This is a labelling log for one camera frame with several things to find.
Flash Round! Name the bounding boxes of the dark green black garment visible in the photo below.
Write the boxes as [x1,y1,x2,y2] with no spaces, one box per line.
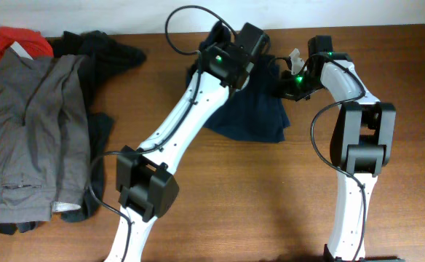
[0,31,146,235]

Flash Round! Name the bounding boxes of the red garment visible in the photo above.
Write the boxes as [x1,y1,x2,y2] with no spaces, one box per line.
[0,26,54,59]

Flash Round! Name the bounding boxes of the navy blue shorts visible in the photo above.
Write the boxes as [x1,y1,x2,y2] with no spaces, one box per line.
[185,20,292,143]

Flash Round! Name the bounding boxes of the grey trousers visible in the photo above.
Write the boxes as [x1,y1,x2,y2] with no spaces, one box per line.
[0,49,90,223]

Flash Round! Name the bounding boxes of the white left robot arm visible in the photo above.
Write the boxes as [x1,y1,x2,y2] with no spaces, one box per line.
[107,23,269,261]

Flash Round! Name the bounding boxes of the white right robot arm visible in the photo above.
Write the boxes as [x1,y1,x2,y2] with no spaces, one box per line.
[273,36,396,261]

